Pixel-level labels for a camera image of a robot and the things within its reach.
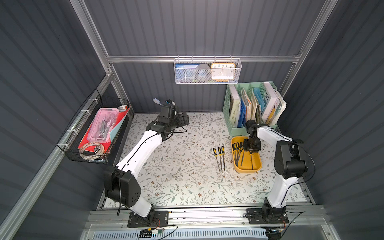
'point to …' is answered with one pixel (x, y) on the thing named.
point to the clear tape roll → (91, 156)
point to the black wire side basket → (69, 143)
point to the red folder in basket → (106, 145)
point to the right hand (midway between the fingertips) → (253, 150)
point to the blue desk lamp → (157, 101)
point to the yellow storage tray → (244, 161)
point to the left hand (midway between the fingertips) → (180, 116)
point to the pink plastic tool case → (105, 119)
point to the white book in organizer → (269, 113)
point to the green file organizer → (260, 101)
